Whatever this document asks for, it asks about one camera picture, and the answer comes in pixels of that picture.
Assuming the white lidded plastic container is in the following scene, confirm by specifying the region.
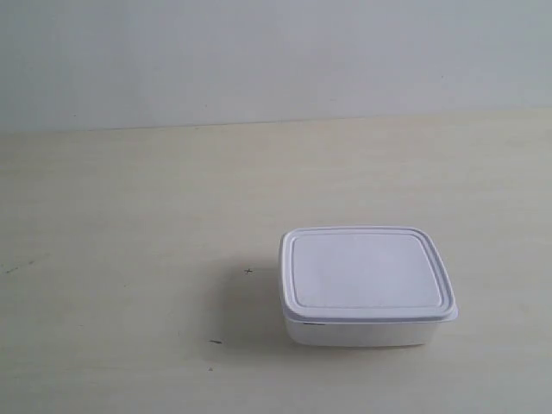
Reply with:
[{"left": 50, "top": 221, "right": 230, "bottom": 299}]
[{"left": 279, "top": 225, "right": 459, "bottom": 348}]

